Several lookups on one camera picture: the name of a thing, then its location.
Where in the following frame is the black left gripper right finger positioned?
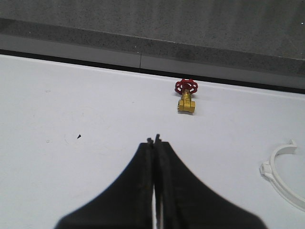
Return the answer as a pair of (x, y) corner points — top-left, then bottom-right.
(154, 135), (266, 229)

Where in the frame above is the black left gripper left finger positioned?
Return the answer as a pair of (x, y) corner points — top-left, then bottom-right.
(55, 138), (153, 229)

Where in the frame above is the white half pipe clamp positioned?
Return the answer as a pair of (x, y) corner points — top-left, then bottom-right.
(259, 139), (305, 211)

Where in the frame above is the brass valve red handwheel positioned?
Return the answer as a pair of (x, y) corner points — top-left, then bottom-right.
(174, 79), (198, 113)

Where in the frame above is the grey stone counter ledge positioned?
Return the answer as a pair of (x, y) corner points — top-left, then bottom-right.
(0, 0), (305, 93)

